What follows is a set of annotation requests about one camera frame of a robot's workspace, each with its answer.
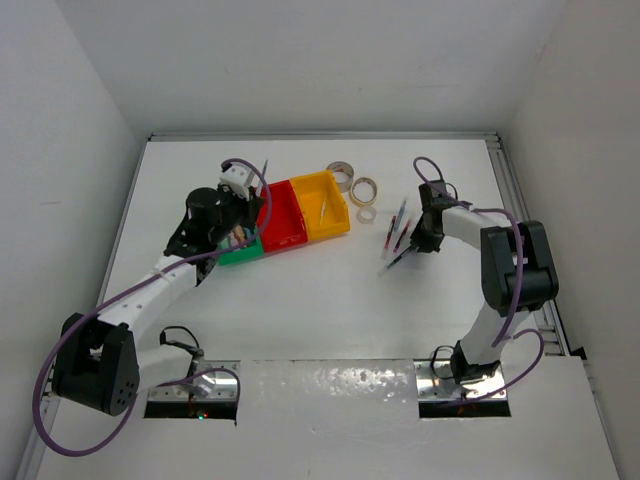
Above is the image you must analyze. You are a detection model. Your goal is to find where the yellow plastic bin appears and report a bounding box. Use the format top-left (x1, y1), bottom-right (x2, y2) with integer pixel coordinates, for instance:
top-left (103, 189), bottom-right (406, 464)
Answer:
top-left (290, 170), bottom-right (351, 242)

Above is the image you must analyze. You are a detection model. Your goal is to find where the silver tape roll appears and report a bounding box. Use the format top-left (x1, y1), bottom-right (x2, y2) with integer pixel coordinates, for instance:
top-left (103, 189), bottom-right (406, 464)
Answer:
top-left (326, 161), bottom-right (354, 193)

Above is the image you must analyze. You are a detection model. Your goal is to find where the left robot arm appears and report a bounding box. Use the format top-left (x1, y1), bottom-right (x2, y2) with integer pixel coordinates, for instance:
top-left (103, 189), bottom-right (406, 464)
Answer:
top-left (51, 183), bottom-right (265, 416)

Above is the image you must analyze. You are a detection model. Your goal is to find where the metal base plate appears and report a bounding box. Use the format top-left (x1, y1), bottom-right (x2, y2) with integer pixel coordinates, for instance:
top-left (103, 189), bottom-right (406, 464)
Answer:
top-left (414, 359), bottom-right (508, 404)
top-left (147, 360), bottom-right (240, 403)

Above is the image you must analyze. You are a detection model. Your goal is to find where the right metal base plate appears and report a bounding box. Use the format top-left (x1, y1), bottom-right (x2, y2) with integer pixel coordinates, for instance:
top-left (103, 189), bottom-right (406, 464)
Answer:
top-left (414, 359), bottom-right (508, 404)

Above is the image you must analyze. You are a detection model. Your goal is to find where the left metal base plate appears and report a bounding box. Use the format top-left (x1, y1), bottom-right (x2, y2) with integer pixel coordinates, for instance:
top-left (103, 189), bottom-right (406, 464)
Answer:
top-left (147, 360), bottom-right (240, 403)

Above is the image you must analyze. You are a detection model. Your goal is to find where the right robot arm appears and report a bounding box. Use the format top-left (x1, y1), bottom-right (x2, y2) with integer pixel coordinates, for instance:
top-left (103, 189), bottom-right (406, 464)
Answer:
top-left (410, 181), bottom-right (559, 384)

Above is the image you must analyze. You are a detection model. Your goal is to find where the green plastic bin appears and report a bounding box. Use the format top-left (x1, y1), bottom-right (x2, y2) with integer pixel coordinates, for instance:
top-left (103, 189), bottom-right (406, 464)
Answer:
top-left (218, 227), bottom-right (264, 266)

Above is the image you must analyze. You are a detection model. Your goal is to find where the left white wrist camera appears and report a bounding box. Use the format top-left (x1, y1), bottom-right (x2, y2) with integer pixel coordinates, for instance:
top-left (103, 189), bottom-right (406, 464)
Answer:
top-left (219, 164), bottom-right (254, 199)

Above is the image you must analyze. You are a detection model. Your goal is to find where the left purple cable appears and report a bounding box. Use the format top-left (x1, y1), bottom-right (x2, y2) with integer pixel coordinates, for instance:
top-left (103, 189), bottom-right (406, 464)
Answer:
top-left (31, 157), bottom-right (274, 457)

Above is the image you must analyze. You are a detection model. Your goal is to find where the magenta ink pen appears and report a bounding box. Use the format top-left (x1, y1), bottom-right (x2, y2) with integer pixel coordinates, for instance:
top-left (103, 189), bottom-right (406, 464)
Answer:
top-left (393, 218), bottom-right (412, 253)

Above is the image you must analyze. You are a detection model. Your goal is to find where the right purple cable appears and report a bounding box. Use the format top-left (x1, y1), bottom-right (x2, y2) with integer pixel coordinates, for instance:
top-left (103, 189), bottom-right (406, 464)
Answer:
top-left (412, 156), bottom-right (546, 404)

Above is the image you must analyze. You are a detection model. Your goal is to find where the small white tape roll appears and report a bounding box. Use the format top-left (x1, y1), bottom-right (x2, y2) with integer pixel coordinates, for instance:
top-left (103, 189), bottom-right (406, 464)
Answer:
top-left (357, 205), bottom-right (377, 225)

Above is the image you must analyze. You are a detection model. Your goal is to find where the green ink pen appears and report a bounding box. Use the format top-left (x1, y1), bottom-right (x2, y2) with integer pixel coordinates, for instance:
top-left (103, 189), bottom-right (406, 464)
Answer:
top-left (377, 248), bottom-right (413, 277)

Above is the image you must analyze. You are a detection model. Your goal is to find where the red ink pen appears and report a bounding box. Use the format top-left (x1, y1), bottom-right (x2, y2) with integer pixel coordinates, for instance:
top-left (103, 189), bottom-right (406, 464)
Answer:
top-left (381, 215), bottom-right (397, 259)

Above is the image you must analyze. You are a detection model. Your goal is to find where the purple cable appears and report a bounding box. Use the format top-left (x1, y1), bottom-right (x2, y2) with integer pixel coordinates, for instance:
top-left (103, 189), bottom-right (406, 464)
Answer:
top-left (412, 156), bottom-right (546, 404)
top-left (31, 157), bottom-right (274, 457)

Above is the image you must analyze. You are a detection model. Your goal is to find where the red plastic bin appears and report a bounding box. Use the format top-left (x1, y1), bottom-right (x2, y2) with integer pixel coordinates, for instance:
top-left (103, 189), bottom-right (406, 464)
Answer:
top-left (260, 180), bottom-right (308, 253)

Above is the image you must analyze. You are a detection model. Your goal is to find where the tan tape roll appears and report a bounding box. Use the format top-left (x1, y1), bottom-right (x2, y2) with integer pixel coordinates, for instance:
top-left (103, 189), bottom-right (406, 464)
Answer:
top-left (349, 177), bottom-right (378, 207)

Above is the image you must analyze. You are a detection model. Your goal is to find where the blue highlighter pen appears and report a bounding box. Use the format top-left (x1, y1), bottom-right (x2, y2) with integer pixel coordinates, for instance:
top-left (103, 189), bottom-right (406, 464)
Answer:
top-left (394, 196), bottom-right (408, 232)

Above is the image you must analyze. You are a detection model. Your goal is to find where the orange eraser case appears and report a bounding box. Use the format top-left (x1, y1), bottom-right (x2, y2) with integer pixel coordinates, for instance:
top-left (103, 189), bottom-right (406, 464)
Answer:
top-left (233, 226), bottom-right (246, 243)

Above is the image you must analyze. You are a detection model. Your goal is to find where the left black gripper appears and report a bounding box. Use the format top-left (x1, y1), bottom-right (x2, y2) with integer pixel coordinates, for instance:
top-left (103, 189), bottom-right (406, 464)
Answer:
top-left (208, 182), bottom-right (263, 244)

